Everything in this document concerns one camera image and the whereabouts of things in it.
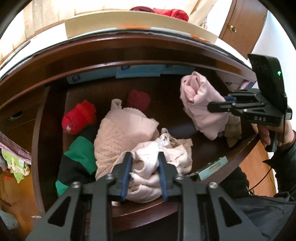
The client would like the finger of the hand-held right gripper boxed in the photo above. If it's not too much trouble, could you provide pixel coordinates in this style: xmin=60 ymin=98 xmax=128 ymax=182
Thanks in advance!
xmin=207 ymin=101 xmax=266 ymax=116
xmin=223 ymin=89 xmax=262 ymax=103

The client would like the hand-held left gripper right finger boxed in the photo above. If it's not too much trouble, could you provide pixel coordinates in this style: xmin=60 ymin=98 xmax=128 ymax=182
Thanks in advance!
xmin=158 ymin=151 xmax=270 ymax=241

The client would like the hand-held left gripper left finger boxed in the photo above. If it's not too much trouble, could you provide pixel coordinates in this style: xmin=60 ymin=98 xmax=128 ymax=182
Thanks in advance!
xmin=24 ymin=151 xmax=134 ymax=241

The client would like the smooth pink underwear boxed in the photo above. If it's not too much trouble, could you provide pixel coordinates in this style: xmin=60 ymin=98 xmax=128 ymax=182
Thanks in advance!
xmin=180 ymin=71 xmax=229 ymax=141

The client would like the white crinkled underwear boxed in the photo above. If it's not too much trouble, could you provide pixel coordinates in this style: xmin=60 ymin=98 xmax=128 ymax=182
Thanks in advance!
xmin=126 ymin=138 xmax=193 ymax=204

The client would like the pink dotted lace underwear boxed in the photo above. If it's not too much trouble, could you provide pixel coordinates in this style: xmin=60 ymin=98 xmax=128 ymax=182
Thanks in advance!
xmin=94 ymin=99 xmax=159 ymax=181

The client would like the green black striped underwear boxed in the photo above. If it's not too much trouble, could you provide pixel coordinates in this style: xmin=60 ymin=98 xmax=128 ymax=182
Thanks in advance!
xmin=55 ymin=125 xmax=99 ymax=197

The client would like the dark red underwear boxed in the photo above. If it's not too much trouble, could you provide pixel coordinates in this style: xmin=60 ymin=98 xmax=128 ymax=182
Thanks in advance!
xmin=126 ymin=89 xmax=151 ymax=112

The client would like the shallow cardboard tray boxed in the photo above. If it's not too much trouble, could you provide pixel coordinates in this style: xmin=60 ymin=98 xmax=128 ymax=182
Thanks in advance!
xmin=65 ymin=13 xmax=218 ymax=44

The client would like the person's right forearm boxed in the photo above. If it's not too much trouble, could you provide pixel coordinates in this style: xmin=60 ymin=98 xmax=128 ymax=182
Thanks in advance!
xmin=269 ymin=137 xmax=296 ymax=195

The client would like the wooden side drawer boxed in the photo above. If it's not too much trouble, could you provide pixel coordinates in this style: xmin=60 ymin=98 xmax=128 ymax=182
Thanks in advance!
xmin=0 ymin=102 xmax=43 ymax=139

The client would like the person's right hand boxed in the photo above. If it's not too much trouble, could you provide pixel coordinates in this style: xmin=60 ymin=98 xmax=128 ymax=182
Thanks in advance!
xmin=254 ymin=120 xmax=296 ymax=150

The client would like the white plastic bag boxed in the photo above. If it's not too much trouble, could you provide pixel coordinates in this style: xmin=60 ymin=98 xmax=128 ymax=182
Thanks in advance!
xmin=158 ymin=128 xmax=178 ymax=149

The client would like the teal box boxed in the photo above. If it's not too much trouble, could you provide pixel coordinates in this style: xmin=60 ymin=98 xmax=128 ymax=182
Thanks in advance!
xmin=196 ymin=156 xmax=228 ymax=181

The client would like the light blue paper box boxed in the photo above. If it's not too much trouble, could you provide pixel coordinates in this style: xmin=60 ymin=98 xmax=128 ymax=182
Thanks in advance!
xmin=116 ymin=65 xmax=162 ymax=79
xmin=162 ymin=65 xmax=196 ymax=75
xmin=67 ymin=73 xmax=116 ymax=84

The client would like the brown wooden door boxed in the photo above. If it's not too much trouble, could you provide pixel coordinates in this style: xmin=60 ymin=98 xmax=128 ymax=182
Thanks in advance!
xmin=218 ymin=0 xmax=269 ymax=61

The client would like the person's dark jacket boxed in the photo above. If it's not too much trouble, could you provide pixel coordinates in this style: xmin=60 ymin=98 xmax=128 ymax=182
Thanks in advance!
xmin=222 ymin=166 xmax=296 ymax=241

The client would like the green white cloth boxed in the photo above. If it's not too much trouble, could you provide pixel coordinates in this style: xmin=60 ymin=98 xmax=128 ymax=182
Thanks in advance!
xmin=1 ymin=148 xmax=30 ymax=183

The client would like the purple cloth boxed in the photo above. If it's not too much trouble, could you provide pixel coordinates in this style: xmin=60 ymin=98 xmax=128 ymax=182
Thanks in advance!
xmin=0 ymin=132 xmax=31 ymax=165

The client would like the white printed tablecloth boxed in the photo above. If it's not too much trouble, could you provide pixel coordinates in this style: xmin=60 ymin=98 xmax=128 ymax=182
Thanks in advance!
xmin=0 ymin=25 xmax=252 ymax=75

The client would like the cream orange patterned curtain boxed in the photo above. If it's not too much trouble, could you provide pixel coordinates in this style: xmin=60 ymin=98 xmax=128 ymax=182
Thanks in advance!
xmin=0 ymin=0 xmax=223 ymax=67

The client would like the black cable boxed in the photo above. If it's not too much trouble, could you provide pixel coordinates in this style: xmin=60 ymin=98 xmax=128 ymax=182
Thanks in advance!
xmin=248 ymin=111 xmax=286 ymax=193

